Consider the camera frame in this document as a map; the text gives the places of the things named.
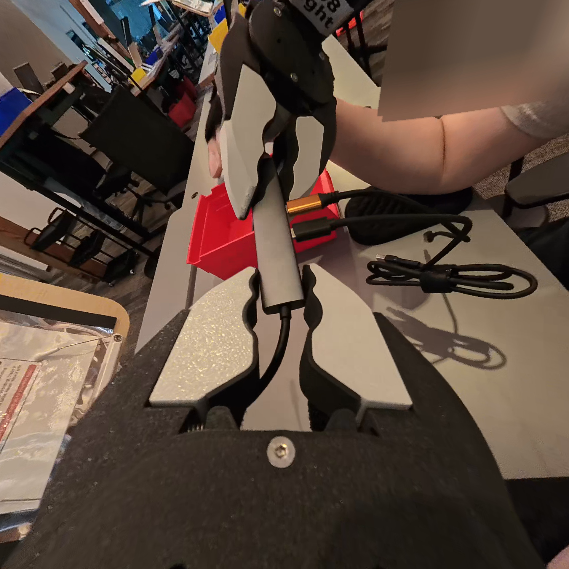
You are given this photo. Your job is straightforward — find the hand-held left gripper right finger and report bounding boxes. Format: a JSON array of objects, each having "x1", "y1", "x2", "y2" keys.
[{"x1": 299, "y1": 263, "x2": 414, "y2": 430}]

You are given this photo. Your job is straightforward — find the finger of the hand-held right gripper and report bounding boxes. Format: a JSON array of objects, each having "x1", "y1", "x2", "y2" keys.
[
  {"x1": 273, "y1": 111, "x2": 333, "y2": 204},
  {"x1": 220, "y1": 62, "x2": 295, "y2": 221}
]

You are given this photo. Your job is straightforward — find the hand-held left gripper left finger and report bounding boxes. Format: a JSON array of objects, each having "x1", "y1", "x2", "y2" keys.
[{"x1": 148, "y1": 267, "x2": 261, "y2": 430}]

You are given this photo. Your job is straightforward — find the black cable with orange plug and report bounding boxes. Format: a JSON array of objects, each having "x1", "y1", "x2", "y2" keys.
[{"x1": 286, "y1": 187, "x2": 401, "y2": 216}]

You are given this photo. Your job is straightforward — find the black usb-c cable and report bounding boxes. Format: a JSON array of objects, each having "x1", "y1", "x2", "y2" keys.
[{"x1": 291, "y1": 215, "x2": 538, "y2": 299}]

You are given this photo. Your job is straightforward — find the red storage bin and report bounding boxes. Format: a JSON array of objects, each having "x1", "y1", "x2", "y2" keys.
[{"x1": 187, "y1": 169, "x2": 343, "y2": 281}]

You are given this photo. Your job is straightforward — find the grey usb hub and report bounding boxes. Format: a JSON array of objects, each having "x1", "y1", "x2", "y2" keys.
[{"x1": 242, "y1": 153, "x2": 308, "y2": 418}]

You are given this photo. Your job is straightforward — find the person's right forearm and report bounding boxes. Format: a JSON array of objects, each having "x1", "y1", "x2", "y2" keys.
[{"x1": 329, "y1": 97, "x2": 447, "y2": 195}]

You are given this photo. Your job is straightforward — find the person's right hand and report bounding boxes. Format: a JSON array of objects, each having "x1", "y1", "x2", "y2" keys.
[{"x1": 206, "y1": 130, "x2": 224, "y2": 180}]

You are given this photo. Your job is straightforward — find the red crate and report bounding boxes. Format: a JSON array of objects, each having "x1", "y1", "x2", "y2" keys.
[{"x1": 168, "y1": 78, "x2": 198, "y2": 129}]

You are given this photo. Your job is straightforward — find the black wrist rest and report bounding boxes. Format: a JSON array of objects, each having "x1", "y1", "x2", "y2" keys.
[{"x1": 346, "y1": 187, "x2": 474, "y2": 246}]

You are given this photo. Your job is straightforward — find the black office chair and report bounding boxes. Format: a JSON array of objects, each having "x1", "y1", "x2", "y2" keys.
[{"x1": 82, "y1": 87, "x2": 196, "y2": 210}]

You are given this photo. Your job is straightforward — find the wood-edged black board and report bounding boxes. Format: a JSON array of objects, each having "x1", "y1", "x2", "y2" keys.
[{"x1": 0, "y1": 273, "x2": 131, "y2": 343}]

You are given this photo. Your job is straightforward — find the laminated instruction sheet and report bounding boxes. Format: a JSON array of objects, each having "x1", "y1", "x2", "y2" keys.
[{"x1": 0, "y1": 311, "x2": 122, "y2": 541}]

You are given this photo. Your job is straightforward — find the wooden desk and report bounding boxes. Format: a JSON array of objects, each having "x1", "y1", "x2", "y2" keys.
[{"x1": 0, "y1": 60, "x2": 96, "y2": 147}]

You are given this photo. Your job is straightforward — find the black chair armrest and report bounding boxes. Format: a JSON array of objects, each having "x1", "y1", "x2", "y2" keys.
[{"x1": 504, "y1": 153, "x2": 569, "y2": 218}]

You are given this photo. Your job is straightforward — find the person's grey shirt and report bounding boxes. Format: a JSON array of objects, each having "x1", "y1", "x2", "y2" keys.
[{"x1": 500, "y1": 100, "x2": 569, "y2": 140}]

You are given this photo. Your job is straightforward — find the blue storage bin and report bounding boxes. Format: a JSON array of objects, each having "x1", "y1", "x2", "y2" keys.
[{"x1": 0, "y1": 87, "x2": 33, "y2": 136}]

